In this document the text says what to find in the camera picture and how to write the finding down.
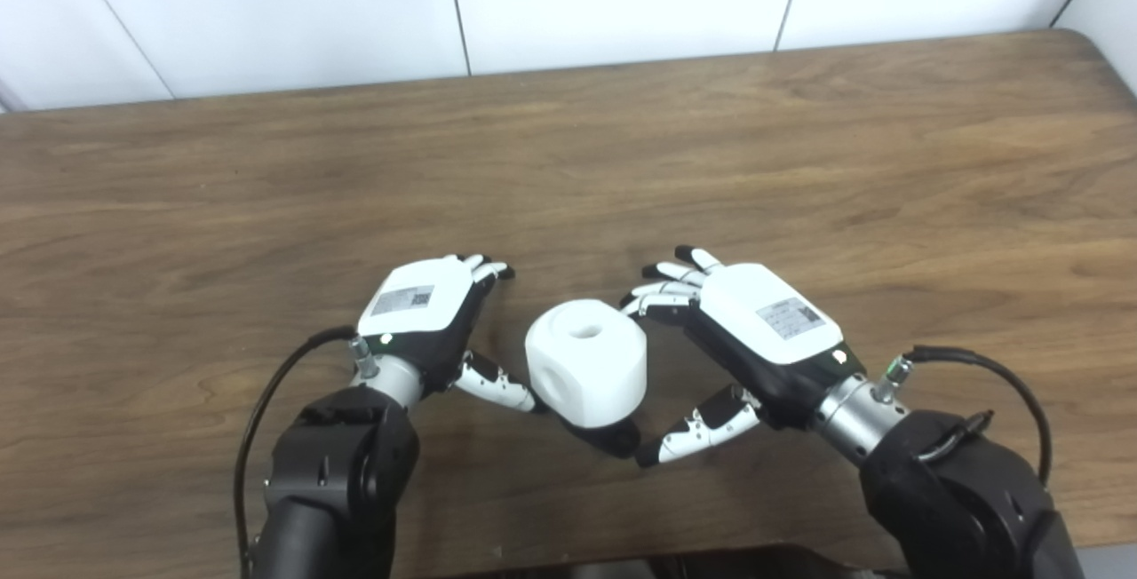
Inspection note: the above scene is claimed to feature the round white plastic piece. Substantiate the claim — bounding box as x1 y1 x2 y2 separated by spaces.
524 298 648 431

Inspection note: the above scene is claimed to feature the black flanged holder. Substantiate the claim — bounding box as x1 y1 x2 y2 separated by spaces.
560 415 642 460

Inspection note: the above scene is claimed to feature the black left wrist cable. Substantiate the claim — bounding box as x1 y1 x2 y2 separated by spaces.
233 326 376 579

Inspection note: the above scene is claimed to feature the black robot torso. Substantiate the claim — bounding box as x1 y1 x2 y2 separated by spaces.
453 545 898 579

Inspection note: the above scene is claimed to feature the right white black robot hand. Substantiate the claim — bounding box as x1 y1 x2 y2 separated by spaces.
619 245 867 469

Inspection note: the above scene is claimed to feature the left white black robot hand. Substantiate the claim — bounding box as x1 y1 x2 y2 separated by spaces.
355 253 547 414

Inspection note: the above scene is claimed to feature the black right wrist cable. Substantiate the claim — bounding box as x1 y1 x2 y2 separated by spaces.
875 345 1054 484

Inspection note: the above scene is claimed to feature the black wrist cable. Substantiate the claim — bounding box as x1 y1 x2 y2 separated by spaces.
233 326 376 579
875 345 1054 484

